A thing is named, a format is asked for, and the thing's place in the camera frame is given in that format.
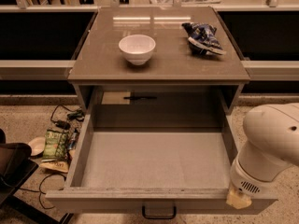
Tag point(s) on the grey top drawer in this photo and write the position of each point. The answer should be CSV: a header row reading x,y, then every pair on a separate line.
x,y
159,155

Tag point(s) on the grey drawer cabinet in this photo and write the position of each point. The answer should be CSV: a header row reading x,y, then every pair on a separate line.
x,y
173,89

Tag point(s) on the black power adapter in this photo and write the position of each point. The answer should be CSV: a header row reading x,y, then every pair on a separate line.
x,y
71,115

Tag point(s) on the green chip bag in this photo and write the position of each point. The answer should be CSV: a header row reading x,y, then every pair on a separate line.
x,y
55,146

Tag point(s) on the black chair base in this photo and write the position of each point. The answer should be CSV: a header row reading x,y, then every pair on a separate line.
x,y
15,169

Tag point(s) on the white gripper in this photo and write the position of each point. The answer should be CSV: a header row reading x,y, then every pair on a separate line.
x,y
244,178

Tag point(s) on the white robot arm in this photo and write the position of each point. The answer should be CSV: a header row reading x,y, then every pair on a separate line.
x,y
272,146

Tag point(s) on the white plate on floor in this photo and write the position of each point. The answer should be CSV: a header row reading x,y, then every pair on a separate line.
x,y
37,145

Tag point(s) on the blue chip bag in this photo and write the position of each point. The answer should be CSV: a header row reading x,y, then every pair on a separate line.
x,y
202,39

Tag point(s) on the white ceramic bowl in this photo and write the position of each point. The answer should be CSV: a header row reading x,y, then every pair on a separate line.
x,y
137,49

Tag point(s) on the yellow snack packet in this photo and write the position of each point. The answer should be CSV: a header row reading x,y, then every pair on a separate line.
x,y
60,166

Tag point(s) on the pile of snack packets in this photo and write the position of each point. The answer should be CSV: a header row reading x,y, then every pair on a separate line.
x,y
71,146

